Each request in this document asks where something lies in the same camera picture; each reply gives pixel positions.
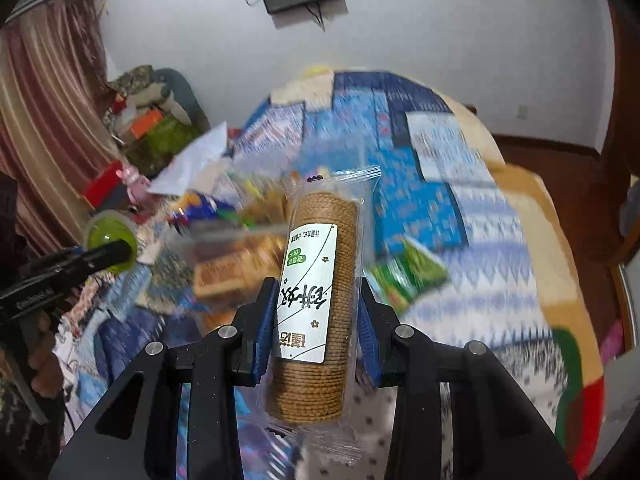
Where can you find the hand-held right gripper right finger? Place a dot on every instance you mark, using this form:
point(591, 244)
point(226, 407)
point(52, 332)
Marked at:
point(370, 342)

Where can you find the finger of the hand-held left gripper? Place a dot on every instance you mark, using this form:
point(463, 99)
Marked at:
point(100, 256)

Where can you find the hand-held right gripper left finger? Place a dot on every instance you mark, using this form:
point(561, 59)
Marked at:
point(265, 332)

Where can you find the round biscuit pack white label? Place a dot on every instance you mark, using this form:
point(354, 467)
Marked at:
point(320, 260)

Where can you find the clear plastic container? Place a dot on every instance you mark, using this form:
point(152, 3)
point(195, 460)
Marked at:
point(210, 234)

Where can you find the person's left hand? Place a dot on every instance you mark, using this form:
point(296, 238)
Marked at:
point(46, 360)

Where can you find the green round plastic tub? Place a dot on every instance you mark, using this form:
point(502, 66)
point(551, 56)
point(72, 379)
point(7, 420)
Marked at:
point(107, 232)

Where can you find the red box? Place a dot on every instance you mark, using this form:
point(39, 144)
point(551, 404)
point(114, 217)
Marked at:
point(102, 187)

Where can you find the orange-edged cracker packet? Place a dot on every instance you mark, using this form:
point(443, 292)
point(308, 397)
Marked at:
point(232, 266)

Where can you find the green snack packet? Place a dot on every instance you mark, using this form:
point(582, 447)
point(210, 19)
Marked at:
point(407, 275)

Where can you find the pink plush toy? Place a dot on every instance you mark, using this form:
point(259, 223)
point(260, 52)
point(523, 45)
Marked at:
point(136, 187)

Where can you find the blue snack bag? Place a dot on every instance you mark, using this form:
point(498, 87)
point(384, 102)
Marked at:
point(200, 208)

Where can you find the green plastic bag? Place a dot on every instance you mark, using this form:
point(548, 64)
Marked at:
point(165, 145)

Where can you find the white pillow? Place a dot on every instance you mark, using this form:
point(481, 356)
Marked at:
point(195, 160)

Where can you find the orange cardboard box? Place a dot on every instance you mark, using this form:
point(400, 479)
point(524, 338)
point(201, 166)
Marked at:
point(145, 124)

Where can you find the striped pink curtain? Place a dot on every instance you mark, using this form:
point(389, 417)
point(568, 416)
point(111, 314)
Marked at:
point(45, 110)

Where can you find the teal cushion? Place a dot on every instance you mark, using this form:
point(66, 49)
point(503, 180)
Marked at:
point(187, 95)

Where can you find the beige fleece blanket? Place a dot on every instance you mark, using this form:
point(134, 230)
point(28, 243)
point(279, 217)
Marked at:
point(560, 270)

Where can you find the pink plastic item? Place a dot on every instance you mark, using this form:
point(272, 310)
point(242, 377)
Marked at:
point(612, 341)

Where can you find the yellow plush item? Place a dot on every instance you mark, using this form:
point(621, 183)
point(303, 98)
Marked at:
point(317, 71)

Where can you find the white wall socket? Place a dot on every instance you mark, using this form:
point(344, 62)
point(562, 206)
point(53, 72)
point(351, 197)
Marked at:
point(523, 112)

